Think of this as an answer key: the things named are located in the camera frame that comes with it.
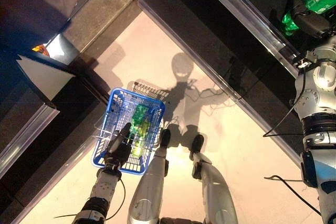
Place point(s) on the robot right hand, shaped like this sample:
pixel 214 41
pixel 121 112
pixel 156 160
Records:
pixel 312 23

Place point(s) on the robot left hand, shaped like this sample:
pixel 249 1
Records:
pixel 118 153

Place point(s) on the blue plastic shopping basket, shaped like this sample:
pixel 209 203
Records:
pixel 136 95

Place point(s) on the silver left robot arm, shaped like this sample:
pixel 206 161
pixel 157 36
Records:
pixel 102 187

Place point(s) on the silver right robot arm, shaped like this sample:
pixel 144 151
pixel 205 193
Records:
pixel 315 98

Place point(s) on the black left robot foot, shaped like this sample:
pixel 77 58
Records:
pixel 165 137

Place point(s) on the black robot foot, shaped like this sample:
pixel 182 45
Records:
pixel 197 142
pixel 165 137

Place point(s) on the black right robot foot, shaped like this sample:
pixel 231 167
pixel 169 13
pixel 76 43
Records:
pixel 197 142

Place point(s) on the dark side shelf unit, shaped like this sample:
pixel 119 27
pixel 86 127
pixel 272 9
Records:
pixel 31 129

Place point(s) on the silver right robot leg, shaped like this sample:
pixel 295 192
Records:
pixel 218 192

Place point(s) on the small orange label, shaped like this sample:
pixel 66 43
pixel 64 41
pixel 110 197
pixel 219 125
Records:
pixel 40 50

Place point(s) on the dark stone floor sill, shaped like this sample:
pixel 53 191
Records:
pixel 105 16

